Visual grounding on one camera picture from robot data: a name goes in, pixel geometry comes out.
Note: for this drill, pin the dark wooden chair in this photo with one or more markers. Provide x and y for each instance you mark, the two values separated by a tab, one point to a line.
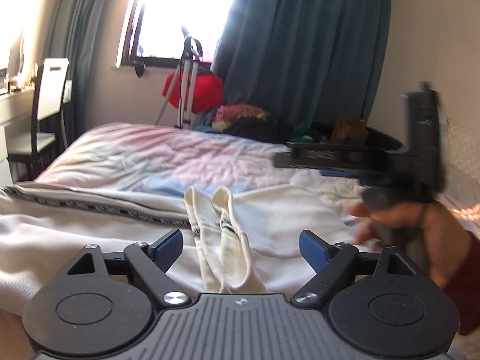
43	135

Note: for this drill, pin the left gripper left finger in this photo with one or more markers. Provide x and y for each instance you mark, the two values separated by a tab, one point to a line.
150	263

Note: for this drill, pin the pile of colourful clothes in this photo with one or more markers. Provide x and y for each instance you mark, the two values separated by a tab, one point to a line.
251	122

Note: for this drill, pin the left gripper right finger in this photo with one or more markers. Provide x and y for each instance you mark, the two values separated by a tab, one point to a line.
333	264

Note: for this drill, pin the white desk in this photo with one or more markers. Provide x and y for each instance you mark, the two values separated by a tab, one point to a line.
16	109

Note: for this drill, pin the black armchair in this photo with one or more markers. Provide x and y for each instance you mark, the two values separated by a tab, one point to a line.
322	133

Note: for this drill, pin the person's right hand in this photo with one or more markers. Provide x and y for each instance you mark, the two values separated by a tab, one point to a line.
447	243

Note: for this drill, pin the cream quilted headboard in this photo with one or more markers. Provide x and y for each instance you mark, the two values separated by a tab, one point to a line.
460	152

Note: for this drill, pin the teal curtain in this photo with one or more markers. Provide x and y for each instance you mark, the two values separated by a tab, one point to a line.
304	61

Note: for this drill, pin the brown paper bag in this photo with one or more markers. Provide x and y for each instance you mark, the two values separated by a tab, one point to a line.
349	131

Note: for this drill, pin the cream white garment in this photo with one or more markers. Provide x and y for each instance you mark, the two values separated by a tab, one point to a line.
233	242

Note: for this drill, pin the pastel pink blue bedspread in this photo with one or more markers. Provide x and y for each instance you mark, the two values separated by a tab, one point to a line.
165	160

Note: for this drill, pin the silver tripod stand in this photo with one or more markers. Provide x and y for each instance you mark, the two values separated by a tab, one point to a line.
186	74

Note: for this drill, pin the window with dark frame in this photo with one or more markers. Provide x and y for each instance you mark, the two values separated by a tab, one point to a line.
153	30

